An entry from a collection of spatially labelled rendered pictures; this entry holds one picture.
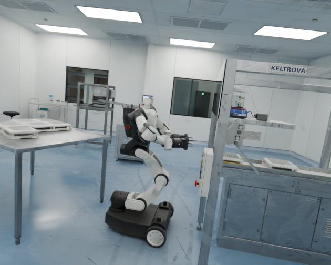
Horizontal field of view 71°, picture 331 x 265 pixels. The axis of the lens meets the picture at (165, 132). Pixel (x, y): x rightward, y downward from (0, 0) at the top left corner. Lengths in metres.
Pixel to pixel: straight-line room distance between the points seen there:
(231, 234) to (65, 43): 7.12
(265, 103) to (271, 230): 5.77
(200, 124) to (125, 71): 2.85
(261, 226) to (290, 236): 0.26
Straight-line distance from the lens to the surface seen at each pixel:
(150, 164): 2.33
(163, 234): 2.32
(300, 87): 2.55
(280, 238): 2.61
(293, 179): 2.34
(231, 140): 2.11
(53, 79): 8.21
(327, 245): 2.76
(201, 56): 7.49
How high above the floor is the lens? 1.40
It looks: 9 degrees down
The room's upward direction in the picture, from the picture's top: 6 degrees clockwise
